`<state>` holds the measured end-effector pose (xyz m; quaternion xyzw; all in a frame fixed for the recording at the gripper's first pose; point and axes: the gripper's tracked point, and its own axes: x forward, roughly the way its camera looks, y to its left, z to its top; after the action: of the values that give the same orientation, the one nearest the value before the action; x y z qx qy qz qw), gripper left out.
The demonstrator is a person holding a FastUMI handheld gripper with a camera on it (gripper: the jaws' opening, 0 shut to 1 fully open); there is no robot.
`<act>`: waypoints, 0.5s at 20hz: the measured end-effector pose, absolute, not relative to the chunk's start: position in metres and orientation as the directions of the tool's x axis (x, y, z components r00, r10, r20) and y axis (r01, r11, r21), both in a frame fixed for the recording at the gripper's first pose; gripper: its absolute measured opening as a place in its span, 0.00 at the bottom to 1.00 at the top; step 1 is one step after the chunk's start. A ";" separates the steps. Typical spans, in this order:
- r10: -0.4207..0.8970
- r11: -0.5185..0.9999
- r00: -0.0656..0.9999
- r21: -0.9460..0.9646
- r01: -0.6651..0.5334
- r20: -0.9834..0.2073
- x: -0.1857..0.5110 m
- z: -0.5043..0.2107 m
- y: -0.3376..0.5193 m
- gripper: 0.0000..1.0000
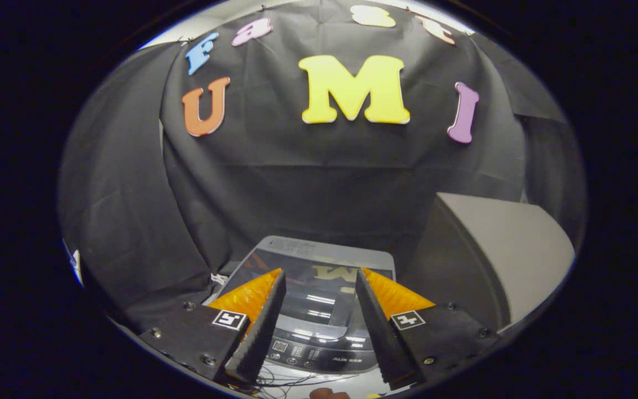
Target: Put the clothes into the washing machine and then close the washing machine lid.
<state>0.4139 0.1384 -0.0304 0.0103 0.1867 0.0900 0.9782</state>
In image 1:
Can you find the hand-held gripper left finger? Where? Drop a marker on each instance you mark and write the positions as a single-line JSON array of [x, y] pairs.
[[258, 338]]

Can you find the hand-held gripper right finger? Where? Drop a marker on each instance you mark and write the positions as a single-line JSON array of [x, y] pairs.
[[385, 338]]

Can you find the grey washing machine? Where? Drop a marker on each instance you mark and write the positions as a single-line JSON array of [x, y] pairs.
[[319, 354]]

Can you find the dark washing machine lid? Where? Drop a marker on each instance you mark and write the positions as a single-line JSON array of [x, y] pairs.
[[319, 260]]

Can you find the grey cabinet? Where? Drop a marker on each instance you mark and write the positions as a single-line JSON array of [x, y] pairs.
[[507, 249]]

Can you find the black backdrop cloth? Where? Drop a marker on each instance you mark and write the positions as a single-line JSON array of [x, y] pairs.
[[297, 166]]

